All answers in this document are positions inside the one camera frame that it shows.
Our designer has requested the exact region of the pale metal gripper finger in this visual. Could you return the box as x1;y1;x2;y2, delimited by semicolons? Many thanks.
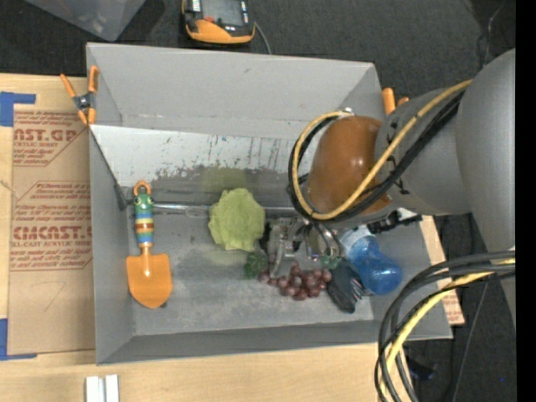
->
269;245;295;279
267;220;295;246

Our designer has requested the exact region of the purple toy grapes, green leaf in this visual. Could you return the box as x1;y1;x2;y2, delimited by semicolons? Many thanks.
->
244;250;334;302

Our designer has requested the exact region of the green toy lettuce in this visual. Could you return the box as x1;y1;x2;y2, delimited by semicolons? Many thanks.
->
207;188;267;253

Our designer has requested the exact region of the black brush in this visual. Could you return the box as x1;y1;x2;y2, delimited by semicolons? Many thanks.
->
326;261;372;315

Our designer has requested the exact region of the blue clear plastic bottle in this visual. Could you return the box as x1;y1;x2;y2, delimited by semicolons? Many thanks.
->
338;225;405;296

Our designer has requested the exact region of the grey metal bin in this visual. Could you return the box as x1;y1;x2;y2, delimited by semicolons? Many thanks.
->
85;42;456;366

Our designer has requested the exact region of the brown cardboard board, red print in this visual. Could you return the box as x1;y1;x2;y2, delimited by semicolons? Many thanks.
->
0;72;466;359

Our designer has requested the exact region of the black cylinder on white bracket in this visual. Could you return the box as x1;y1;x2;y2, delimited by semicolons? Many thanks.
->
366;208;423;235

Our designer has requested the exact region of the orange toy shovel, frog handle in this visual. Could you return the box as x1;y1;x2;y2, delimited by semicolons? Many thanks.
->
125;179;174;310

